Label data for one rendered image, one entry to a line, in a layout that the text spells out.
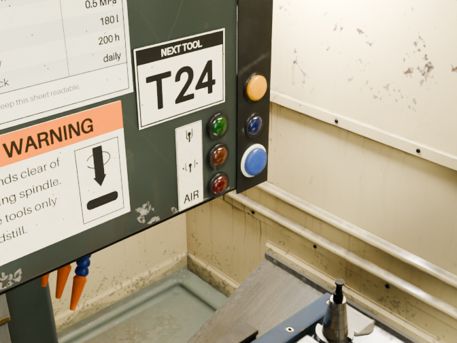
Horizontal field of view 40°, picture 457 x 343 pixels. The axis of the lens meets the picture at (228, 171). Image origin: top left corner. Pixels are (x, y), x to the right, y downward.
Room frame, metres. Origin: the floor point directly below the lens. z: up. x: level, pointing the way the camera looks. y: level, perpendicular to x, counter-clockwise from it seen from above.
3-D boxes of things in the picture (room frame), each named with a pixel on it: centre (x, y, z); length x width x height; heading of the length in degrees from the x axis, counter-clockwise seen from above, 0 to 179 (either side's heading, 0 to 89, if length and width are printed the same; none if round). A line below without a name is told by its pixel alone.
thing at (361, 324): (0.84, -0.22, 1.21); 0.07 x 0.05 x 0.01; 42
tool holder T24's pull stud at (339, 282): (0.80, -0.18, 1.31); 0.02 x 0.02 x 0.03
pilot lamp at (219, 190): (0.55, 0.01, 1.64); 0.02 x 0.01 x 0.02; 132
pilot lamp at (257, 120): (0.58, -0.03, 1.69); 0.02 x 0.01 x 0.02; 132
